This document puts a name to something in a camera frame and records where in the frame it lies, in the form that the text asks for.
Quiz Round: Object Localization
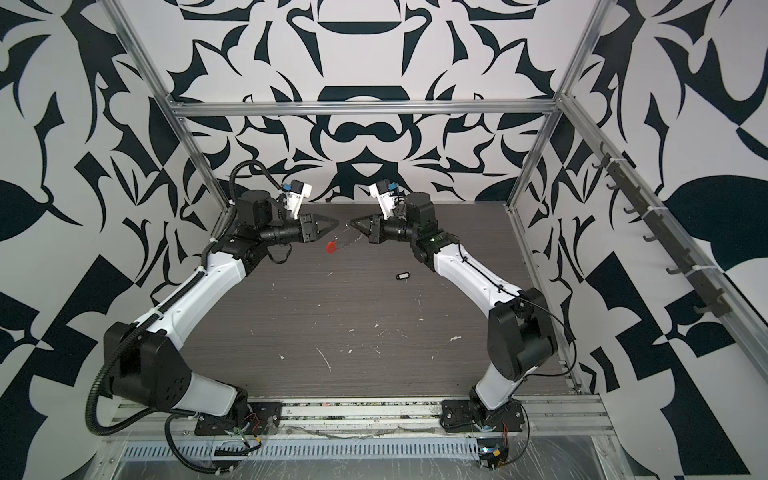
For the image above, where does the grey wall hook rack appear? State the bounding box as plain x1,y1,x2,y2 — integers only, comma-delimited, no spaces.
593,143,733,318

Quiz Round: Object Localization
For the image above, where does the white slotted cable duct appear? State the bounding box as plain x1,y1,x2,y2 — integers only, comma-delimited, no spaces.
122,437,480,461

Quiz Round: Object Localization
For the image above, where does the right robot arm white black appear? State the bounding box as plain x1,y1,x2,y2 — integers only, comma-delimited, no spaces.
349,193,558,413

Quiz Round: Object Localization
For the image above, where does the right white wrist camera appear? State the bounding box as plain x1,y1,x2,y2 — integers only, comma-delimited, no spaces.
368,179,400,220

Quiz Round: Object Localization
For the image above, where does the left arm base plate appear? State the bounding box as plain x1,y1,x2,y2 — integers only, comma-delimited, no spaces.
194,401,284,436

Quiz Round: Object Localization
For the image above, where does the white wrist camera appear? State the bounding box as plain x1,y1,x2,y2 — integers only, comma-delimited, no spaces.
368,179,400,220
282,180,312,220

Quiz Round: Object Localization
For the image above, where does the large keyring with red handle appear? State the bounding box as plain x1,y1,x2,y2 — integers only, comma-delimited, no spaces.
326,224,356,254

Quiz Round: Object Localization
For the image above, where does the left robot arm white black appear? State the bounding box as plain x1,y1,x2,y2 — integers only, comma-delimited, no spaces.
85,190,339,435

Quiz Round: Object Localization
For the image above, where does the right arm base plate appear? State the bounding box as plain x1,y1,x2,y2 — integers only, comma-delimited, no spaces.
439,399,526,433

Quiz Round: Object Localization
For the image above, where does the aluminium frame back crossbar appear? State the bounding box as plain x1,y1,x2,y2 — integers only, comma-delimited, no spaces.
170,99,556,118

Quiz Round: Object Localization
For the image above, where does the aluminium frame front rail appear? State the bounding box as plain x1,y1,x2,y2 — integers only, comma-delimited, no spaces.
101,392,616,442

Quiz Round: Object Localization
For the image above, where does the small green-lit circuit board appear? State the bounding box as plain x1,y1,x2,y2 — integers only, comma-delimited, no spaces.
478,439,509,470

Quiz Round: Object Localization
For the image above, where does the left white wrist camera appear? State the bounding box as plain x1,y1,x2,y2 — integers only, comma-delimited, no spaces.
282,180,312,220

